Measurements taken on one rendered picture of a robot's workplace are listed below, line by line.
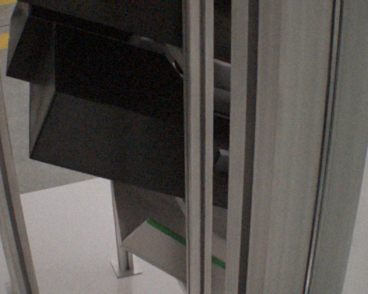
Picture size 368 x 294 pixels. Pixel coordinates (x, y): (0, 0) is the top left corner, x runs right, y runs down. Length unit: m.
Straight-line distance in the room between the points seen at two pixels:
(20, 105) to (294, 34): 3.05
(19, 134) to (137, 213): 2.19
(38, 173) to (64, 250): 1.57
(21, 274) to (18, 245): 0.03
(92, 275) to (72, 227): 0.12
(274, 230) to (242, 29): 0.05
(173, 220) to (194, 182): 0.21
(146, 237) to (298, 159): 0.62
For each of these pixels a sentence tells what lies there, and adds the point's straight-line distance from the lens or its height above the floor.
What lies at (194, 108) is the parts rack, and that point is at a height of 1.36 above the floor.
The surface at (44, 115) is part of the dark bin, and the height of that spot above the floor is 1.35.
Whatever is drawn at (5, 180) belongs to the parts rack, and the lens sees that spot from 0.68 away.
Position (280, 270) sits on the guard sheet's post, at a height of 1.59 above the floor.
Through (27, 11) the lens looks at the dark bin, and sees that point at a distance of 0.84.
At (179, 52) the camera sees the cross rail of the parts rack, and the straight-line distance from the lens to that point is 0.70.
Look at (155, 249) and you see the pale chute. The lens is 0.82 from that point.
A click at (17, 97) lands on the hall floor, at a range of 3.26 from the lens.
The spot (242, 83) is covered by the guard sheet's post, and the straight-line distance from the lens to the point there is 0.20.
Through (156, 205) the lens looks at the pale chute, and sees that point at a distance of 0.92.
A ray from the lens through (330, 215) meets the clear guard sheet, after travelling 0.20.
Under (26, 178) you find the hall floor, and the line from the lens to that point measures 2.84.
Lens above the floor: 1.74
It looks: 37 degrees down
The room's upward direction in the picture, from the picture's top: 1 degrees counter-clockwise
